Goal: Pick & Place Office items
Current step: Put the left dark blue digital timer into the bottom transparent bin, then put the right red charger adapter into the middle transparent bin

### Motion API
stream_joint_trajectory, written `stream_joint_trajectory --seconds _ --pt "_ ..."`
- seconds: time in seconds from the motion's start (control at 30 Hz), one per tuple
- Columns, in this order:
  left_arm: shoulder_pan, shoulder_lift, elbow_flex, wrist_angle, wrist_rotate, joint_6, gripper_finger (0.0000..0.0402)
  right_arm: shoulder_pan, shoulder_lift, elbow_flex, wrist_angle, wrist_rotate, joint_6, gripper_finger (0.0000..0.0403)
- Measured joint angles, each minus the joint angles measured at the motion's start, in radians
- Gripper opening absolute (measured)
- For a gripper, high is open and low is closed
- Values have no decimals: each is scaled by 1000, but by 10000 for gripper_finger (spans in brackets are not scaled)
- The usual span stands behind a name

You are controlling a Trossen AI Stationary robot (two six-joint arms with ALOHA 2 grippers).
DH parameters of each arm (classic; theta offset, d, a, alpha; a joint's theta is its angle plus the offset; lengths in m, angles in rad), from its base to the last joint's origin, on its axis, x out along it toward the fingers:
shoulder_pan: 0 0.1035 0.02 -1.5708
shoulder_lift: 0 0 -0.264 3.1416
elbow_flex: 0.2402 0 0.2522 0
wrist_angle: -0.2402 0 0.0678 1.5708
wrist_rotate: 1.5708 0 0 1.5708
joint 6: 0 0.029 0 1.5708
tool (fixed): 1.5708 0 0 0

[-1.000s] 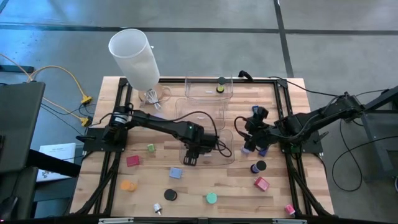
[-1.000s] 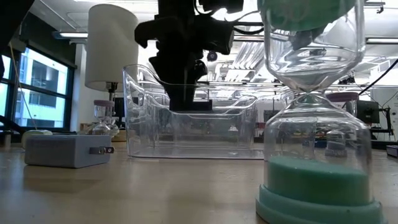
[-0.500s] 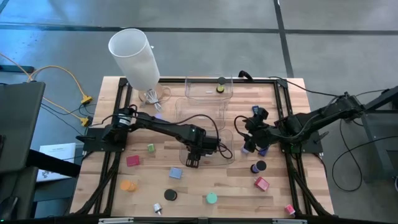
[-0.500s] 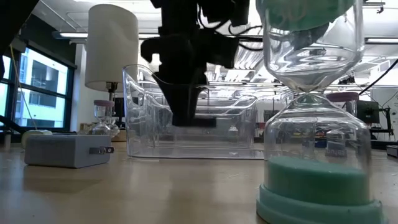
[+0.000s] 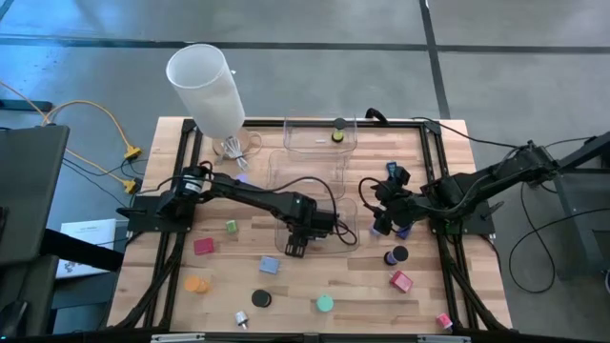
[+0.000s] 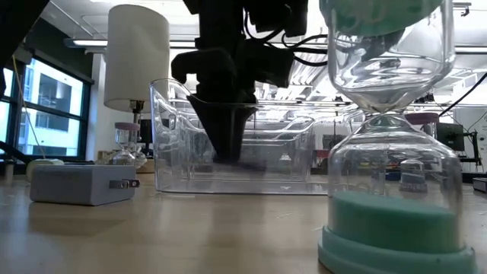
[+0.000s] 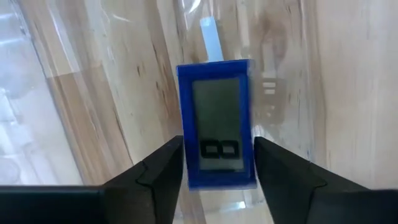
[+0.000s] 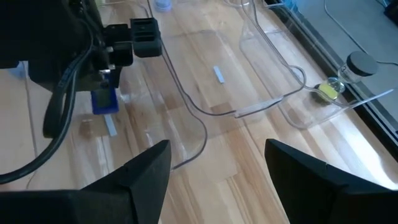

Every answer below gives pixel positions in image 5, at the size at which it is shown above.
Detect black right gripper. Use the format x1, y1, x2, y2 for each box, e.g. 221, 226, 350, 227
373, 179, 423, 236

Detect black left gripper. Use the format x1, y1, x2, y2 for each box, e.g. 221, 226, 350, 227
278, 193, 338, 259

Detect light blue wall charger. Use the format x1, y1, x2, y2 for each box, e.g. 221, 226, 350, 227
258, 255, 281, 275

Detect black hourglass purple sand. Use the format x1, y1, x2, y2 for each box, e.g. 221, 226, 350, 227
383, 245, 410, 267

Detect teal hourglass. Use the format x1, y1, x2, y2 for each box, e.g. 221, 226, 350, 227
315, 293, 336, 313

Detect red wall charger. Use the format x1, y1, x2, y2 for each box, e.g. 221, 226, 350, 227
193, 237, 216, 256
389, 270, 415, 293

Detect clear plastic bin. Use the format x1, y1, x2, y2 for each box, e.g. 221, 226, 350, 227
274, 196, 360, 254
265, 149, 348, 202
282, 115, 359, 154

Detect black hourglass red sand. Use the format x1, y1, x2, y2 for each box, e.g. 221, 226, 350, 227
251, 289, 273, 309

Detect black hourglass yellow sand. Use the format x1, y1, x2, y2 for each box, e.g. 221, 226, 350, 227
331, 117, 349, 144

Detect orange hourglass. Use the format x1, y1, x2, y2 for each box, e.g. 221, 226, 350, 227
184, 274, 212, 294

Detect white shade table lamp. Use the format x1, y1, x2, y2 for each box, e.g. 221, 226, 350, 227
165, 42, 264, 159

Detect black metal stand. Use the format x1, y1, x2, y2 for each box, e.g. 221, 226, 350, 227
531, 131, 610, 282

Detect white booklet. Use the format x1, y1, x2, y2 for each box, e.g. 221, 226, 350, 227
55, 217, 118, 280

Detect black floor strip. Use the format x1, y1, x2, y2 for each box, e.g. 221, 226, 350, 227
0, 98, 53, 113

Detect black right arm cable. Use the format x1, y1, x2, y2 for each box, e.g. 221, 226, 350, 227
357, 176, 382, 211

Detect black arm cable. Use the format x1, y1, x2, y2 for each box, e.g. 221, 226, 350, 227
357, 176, 382, 211
259, 174, 359, 248

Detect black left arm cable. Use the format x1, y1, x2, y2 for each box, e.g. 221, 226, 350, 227
259, 174, 359, 248

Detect black table power cable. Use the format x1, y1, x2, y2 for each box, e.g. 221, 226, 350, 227
410, 115, 597, 150

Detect bundled white lamp cable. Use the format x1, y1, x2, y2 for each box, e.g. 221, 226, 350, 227
216, 134, 253, 172

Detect black floor cable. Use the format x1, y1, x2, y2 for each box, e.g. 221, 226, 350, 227
507, 180, 610, 295

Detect silver mounting bracket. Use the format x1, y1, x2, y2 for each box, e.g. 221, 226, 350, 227
151, 333, 207, 343
417, 333, 471, 343

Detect yellow extension cable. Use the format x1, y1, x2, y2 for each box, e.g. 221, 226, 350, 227
0, 79, 143, 195
41, 98, 144, 162

